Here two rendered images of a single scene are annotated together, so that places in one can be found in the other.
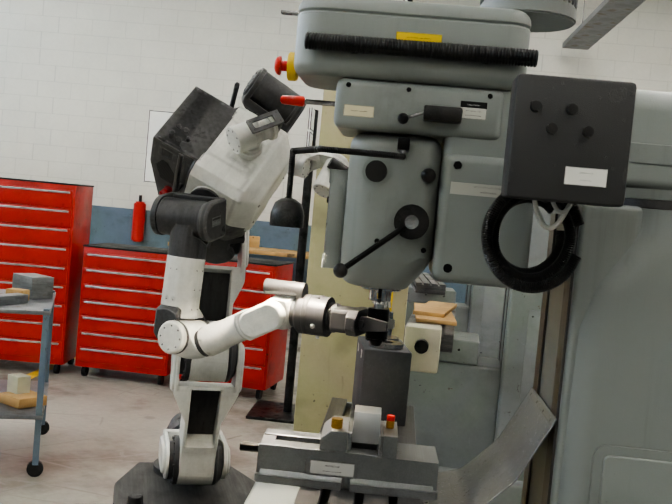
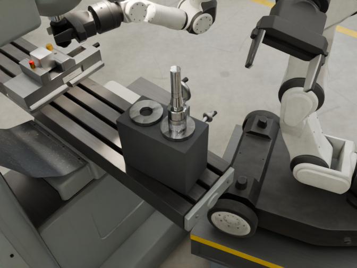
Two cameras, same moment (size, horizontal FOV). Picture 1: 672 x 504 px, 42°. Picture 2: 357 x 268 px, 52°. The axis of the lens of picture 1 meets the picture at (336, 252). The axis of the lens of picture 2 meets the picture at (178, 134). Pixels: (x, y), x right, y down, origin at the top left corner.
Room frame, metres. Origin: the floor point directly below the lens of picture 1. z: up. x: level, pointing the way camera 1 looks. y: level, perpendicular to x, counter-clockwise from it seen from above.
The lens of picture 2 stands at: (2.73, -0.66, 1.82)
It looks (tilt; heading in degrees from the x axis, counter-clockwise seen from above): 48 degrees down; 128
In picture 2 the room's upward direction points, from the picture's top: 2 degrees counter-clockwise
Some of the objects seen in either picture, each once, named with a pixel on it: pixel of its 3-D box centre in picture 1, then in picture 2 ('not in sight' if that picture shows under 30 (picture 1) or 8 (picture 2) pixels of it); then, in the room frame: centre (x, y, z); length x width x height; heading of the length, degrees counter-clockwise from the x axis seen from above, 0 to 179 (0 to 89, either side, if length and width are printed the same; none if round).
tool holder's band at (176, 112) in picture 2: not in sight; (176, 107); (2.33, -0.14, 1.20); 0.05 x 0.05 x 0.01
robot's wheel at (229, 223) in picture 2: not in sight; (232, 218); (2.44, 0.05, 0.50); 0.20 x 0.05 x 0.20; 14
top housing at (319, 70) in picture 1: (410, 52); not in sight; (1.88, -0.12, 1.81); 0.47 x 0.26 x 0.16; 86
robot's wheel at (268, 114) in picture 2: not in sight; (263, 127); (2.31, 0.56, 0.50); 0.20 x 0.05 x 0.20; 14
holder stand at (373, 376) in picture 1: (380, 376); (163, 143); (2.29, -0.15, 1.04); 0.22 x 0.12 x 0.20; 3
